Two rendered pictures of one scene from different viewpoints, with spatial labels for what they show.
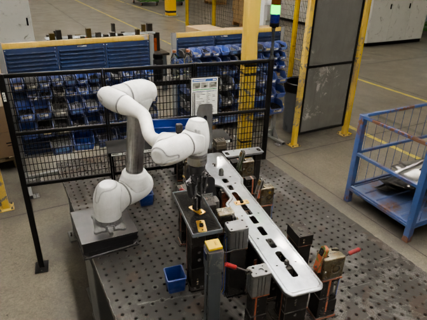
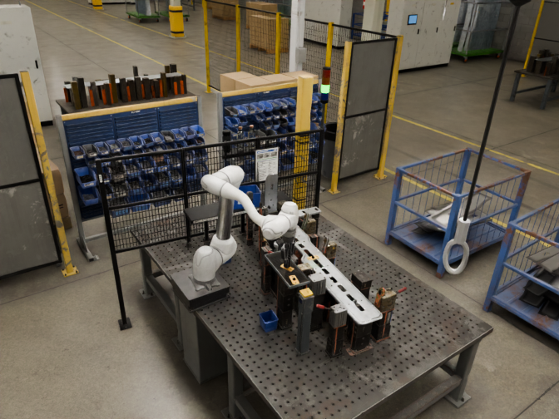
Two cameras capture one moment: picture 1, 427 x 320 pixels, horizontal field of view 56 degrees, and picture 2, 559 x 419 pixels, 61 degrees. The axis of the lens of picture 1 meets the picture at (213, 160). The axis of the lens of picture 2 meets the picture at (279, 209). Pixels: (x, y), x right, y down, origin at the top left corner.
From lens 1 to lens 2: 1.14 m
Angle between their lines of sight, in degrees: 7
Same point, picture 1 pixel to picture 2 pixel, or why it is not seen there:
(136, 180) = (226, 245)
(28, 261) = (111, 320)
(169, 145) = (275, 225)
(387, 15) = (414, 41)
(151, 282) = (249, 325)
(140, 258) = (234, 307)
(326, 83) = (363, 130)
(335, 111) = (371, 156)
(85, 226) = (186, 285)
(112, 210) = (210, 271)
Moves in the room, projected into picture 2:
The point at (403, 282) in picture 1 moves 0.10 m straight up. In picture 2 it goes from (437, 310) to (440, 299)
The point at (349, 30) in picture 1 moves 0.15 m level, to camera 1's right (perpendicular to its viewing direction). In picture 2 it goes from (381, 80) to (393, 80)
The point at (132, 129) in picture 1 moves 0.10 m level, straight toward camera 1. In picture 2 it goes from (225, 205) to (229, 212)
